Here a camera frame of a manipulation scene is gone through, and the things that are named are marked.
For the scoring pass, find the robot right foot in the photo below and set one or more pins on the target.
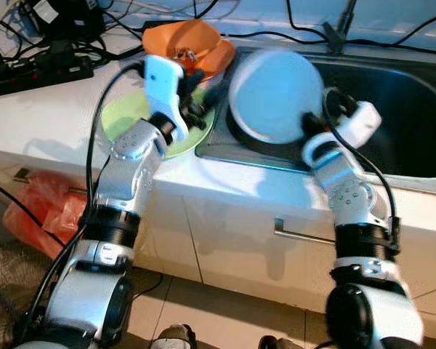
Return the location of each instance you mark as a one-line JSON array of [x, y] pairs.
[[282, 343]]

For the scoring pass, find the orange plate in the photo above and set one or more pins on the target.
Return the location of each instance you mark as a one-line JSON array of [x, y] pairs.
[[221, 62]]

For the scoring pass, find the white bowl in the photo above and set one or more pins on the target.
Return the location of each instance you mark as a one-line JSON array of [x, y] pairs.
[[272, 91]]

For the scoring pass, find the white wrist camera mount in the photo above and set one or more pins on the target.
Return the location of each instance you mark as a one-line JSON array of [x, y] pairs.
[[360, 123], [161, 83]]

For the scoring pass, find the black power strip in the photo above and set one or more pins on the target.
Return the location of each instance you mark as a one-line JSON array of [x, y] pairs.
[[36, 76]]

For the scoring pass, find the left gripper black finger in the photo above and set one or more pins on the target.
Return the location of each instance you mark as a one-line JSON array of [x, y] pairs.
[[192, 78], [214, 96]]

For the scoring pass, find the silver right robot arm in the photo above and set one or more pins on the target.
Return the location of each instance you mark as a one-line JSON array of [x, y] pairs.
[[352, 200]]

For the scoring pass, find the orange bowl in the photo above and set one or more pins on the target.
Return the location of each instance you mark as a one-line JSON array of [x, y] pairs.
[[182, 36]]

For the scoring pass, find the black plug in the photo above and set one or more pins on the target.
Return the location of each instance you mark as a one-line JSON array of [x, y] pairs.
[[59, 52]]

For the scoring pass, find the dark metal faucet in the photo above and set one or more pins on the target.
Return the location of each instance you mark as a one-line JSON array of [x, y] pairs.
[[336, 40]]

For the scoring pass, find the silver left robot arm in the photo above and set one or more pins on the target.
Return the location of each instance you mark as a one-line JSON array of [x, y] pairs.
[[127, 171]]

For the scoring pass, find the green plate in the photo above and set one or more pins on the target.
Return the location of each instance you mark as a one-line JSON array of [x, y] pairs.
[[123, 116]]

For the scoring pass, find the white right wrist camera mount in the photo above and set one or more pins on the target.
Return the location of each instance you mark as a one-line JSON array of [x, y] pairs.
[[360, 123]]

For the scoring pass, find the steel kitchen sink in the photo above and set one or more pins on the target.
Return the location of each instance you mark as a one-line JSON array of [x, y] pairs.
[[392, 109]]

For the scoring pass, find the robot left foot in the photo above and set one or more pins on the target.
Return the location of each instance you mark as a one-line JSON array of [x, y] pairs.
[[173, 338]]

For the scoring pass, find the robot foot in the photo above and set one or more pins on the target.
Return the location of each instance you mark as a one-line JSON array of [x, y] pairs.
[[173, 338], [282, 343]]

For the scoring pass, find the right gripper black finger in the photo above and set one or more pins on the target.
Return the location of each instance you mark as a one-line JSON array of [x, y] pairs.
[[308, 122]]

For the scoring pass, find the black adapter with white label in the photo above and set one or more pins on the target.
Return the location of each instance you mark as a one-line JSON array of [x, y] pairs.
[[65, 18]]

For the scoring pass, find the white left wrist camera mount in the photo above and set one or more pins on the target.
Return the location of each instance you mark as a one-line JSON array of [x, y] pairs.
[[161, 83]]

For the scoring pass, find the white sink counter cabinet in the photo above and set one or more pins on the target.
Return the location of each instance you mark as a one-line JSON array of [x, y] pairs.
[[225, 240]]

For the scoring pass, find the small metal utensil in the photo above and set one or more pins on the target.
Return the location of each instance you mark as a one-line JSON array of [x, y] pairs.
[[185, 54]]

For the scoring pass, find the orange plastic bag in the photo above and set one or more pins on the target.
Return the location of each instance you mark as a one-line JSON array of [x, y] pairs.
[[36, 218]]

